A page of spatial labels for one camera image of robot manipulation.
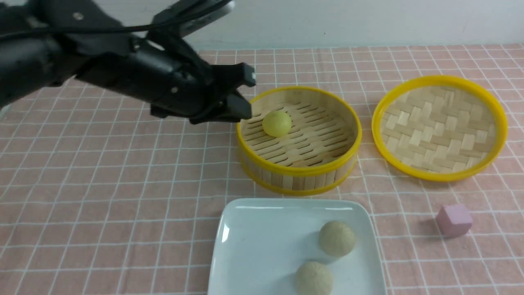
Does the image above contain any beige steamed bun lower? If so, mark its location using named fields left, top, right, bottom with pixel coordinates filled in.
left=294, top=261, right=334, bottom=295

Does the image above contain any beige steamed bun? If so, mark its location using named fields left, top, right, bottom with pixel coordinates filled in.
left=294, top=261, right=334, bottom=295
left=318, top=220, right=356, bottom=258

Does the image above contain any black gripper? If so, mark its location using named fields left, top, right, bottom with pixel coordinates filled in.
left=76, top=35, right=256, bottom=125

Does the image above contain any pink cube block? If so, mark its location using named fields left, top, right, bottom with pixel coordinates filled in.
left=435, top=204, right=473, bottom=238

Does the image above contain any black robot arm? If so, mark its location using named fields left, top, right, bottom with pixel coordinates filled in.
left=0, top=0, right=256, bottom=125

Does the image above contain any black cable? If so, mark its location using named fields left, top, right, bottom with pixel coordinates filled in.
left=0, top=0, right=234, bottom=41

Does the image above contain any yellow-rimmed woven steamer lid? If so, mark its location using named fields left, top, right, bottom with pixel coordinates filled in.
left=372, top=75, right=508, bottom=182

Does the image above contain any yellow steamed bun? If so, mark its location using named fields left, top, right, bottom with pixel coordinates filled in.
left=262, top=110, right=292, bottom=138

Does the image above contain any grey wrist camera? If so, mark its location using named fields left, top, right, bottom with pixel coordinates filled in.
left=152, top=0, right=235, bottom=37

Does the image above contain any white square plate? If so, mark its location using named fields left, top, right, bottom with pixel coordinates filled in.
left=207, top=198, right=388, bottom=295

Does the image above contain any beige steamed bun upper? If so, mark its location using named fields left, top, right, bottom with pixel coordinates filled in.
left=318, top=220, right=356, bottom=258

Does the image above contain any yellow-rimmed bamboo steamer basket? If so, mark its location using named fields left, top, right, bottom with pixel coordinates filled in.
left=236, top=86, right=362, bottom=196

